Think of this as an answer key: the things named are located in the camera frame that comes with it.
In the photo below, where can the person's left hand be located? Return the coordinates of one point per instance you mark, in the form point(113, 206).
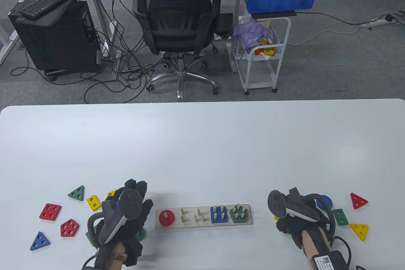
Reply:
point(139, 187)

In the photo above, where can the person's right hand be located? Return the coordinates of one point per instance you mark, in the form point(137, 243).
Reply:
point(291, 229)

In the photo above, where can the yellow pentagon block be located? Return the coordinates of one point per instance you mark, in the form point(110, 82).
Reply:
point(111, 193)

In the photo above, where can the red round block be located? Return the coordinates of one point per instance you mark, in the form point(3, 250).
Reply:
point(163, 219)

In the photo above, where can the blue round block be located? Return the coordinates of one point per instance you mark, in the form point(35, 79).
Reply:
point(327, 203)

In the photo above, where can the green round block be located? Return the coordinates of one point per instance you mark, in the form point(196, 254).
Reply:
point(142, 235)

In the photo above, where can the yellow rectangle block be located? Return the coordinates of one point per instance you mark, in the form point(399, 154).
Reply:
point(93, 203)

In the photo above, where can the green rectangle block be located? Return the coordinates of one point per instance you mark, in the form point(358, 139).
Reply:
point(341, 217)

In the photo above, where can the green pentagon block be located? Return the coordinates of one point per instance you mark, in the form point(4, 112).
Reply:
point(235, 218)

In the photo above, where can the wooden post board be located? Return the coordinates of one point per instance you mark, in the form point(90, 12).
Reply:
point(190, 216)

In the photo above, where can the green triangle block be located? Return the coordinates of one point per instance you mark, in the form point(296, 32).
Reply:
point(78, 194)

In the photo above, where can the yellow triangle block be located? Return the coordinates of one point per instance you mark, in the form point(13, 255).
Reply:
point(359, 229)

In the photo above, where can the green square block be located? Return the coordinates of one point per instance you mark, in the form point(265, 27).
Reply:
point(90, 238)

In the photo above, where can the blue square block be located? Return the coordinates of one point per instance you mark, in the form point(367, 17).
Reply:
point(219, 220)

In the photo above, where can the red triangle block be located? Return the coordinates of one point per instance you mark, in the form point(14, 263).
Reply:
point(358, 201)

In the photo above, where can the red pentagon block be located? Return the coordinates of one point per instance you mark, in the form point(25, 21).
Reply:
point(69, 228)

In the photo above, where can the red square block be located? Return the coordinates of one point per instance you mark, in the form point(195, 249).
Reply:
point(50, 211)

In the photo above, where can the blue triangle block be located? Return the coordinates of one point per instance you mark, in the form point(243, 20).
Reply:
point(40, 241)

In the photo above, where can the person's right forearm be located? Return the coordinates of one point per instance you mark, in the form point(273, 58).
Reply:
point(311, 243)

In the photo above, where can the person's left forearm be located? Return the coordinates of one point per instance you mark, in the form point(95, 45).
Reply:
point(114, 263)

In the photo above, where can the black tracking controller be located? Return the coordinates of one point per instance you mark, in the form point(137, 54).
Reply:
point(129, 203)
point(278, 203)

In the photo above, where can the black labelled box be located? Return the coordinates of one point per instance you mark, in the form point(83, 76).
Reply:
point(327, 260)

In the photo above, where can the white utility cart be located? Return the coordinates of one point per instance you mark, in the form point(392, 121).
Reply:
point(257, 75)

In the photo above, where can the black computer tower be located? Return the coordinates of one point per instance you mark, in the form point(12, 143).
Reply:
point(57, 42)

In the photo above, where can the black mesh office chair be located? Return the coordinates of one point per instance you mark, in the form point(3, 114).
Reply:
point(177, 13)

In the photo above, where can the orange plush toy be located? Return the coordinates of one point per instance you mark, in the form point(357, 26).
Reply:
point(267, 51)

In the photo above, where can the black bag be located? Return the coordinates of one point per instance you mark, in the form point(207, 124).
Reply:
point(225, 24)

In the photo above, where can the purple cloth bag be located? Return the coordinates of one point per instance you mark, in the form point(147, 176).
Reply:
point(250, 32)

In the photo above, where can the white desk foot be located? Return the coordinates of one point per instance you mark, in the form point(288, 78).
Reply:
point(8, 49)

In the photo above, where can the black keyboard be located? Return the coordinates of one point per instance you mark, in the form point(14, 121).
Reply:
point(47, 1)

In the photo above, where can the brown board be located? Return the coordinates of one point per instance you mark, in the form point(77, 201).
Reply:
point(273, 14)

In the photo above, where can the white power strip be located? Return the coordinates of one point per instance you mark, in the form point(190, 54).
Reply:
point(376, 23)

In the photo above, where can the white desk frame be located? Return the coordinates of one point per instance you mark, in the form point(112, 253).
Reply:
point(98, 9)

